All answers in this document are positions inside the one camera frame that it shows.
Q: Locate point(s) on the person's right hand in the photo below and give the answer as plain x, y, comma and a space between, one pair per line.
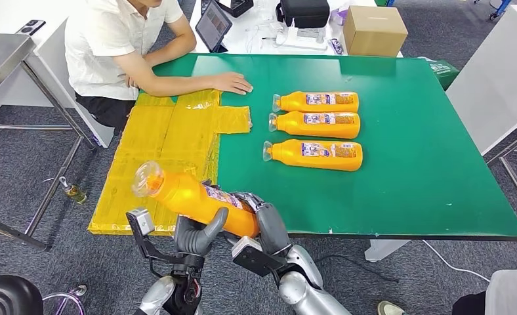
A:
232, 82

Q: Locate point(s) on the person's left hand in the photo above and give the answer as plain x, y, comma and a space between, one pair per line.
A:
131, 81

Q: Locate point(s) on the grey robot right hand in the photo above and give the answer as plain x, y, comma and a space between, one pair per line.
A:
271, 230

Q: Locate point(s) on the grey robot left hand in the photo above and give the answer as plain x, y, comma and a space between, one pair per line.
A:
193, 239

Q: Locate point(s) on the orange detergent bottle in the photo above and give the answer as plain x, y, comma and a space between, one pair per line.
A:
315, 161
189, 200
293, 102
315, 130

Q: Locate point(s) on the person's left forearm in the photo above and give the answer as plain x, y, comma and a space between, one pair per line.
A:
171, 51

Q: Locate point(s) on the person's right forearm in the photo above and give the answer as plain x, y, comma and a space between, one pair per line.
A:
176, 84

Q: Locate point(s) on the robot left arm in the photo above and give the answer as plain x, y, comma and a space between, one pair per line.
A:
154, 295

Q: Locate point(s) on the small yellow liquid bottle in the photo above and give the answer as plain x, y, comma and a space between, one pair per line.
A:
77, 193

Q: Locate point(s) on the person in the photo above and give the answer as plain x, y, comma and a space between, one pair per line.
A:
510, 295
106, 43

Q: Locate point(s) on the dark tablet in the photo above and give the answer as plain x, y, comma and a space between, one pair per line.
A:
213, 26

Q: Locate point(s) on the yellow taped cardboard mat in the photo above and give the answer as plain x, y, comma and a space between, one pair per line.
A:
154, 139

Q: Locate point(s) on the black device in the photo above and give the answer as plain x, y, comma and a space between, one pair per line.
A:
236, 6

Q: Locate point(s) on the black carrying case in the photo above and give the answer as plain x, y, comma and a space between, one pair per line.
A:
304, 13

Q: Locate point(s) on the small printed packet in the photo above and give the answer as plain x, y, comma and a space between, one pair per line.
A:
336, 45

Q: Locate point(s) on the black smartphone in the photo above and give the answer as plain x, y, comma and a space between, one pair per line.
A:
31, 27

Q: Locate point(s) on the white table leg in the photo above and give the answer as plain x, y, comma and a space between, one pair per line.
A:
384, 250

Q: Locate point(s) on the chrome stool base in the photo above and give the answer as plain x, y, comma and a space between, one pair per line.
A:
81, 290

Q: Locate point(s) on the purple plastic bag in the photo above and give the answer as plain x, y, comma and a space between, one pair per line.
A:
339, 16

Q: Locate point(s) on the stainless steel table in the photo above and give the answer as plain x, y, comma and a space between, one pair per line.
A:
2, 56

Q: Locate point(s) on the person's shoe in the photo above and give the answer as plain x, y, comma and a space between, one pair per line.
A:
391, 309

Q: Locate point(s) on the brown cardboard box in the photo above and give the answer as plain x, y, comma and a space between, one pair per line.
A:
373, 34

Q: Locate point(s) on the green bag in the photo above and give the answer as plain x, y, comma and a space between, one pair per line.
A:
443, 71

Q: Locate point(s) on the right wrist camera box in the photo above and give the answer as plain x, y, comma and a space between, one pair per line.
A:
252, 256

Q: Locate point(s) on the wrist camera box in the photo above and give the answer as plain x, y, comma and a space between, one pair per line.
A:
252, 256
142, 224

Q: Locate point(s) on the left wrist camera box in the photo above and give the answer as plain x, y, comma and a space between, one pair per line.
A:
142, 224

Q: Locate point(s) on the metal desk frame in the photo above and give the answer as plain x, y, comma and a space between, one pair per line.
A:
502, 160

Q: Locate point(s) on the blue metal frame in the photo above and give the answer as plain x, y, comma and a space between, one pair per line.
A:
499, 8

